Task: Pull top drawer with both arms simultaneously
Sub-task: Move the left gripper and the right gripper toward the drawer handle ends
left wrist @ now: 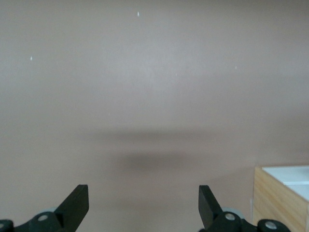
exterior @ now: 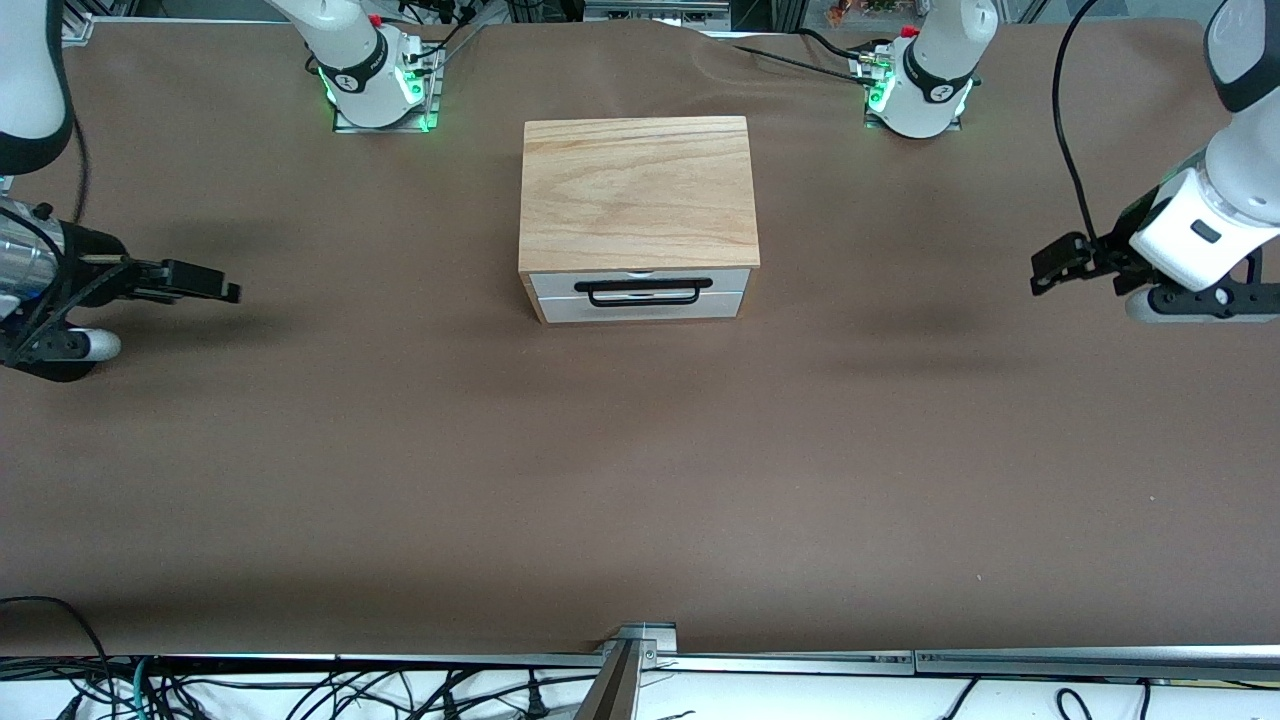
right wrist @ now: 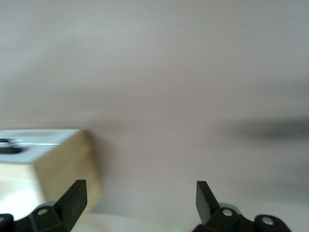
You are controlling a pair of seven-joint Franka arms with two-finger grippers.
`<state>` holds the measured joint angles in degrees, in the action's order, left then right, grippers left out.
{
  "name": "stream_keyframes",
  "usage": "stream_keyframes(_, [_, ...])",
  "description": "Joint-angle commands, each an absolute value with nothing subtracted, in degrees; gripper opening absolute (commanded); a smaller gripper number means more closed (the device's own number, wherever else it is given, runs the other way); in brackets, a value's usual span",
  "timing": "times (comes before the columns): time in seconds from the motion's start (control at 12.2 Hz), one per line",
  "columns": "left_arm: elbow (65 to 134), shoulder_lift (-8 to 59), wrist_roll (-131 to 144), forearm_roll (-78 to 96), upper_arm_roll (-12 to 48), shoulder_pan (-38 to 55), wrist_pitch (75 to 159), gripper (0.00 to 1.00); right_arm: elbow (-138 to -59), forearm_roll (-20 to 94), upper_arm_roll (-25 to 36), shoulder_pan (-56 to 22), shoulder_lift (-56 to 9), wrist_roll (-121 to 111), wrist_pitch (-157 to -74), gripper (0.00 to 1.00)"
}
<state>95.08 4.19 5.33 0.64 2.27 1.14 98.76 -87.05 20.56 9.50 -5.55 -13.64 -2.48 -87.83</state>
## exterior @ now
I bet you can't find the black base power cable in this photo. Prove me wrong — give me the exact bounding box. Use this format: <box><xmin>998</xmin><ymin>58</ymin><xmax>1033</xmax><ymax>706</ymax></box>
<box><xmin>733</xmin><ymin>28</ymin><xmax>883</xmax><ymax>79</ymax></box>

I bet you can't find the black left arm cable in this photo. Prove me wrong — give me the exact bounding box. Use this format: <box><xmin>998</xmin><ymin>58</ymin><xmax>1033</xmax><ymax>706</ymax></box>
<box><xmin>1051</xmin><ymin>0</ymin><xmax>1113</xmax><ymax>246</ymax></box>

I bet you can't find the black looped floor cable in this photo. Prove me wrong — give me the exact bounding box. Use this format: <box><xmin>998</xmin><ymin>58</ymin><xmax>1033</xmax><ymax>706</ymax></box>
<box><xmin>0</xmin><ymin>596</ymin><xmax>123</xmax><ymax>720</ymax></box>

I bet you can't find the aluminium table edge rail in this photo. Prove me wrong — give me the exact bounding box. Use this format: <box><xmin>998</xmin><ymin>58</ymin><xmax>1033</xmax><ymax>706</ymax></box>
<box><xmin>0</xmin><ymin>645</ymin><xmax>1280</xmax><ymax>683</ymax></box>

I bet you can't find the aluminium camera mount strut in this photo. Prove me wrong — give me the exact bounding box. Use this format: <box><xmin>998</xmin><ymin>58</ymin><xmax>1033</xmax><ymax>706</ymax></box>
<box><xmin>573</xmin><ymin>622</ymin><xmax>680</xmax><ymax>720</ymax></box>

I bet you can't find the black cable behind base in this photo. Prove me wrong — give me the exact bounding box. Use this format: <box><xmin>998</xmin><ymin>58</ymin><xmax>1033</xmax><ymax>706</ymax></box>
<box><xmin>400</xmin><ymin>0</ymin><xmax>501</xmax><ymax>63</ymax></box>

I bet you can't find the black drawer handle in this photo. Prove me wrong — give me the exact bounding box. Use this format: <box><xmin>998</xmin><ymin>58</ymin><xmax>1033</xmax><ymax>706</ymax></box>
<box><xmin>574</xmin><ymin>278</ymin><xmax>715</xmax><ymax>308</ymax></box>

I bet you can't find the table cover cloth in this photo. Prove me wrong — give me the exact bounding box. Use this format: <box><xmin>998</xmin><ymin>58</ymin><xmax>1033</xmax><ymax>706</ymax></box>
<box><xmin>0</xmin><ymin>20</ymin><xmax>1280</xmax><ymax>657</ymax></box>

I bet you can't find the white-fronted wooden drawer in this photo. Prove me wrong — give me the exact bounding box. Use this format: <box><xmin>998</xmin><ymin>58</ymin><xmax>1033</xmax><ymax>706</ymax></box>
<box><xmin>527</xmin><ymin>267</ymin><xmax>752</xmax><ymax>300</ymax></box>

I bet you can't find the light wooden drawer cabinet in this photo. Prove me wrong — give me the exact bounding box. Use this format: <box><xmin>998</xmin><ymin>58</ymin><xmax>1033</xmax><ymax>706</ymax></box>
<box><xmin>518</xmin><ymin>116</ymin><xmax>761</xmax><ymax>324</ymax></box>

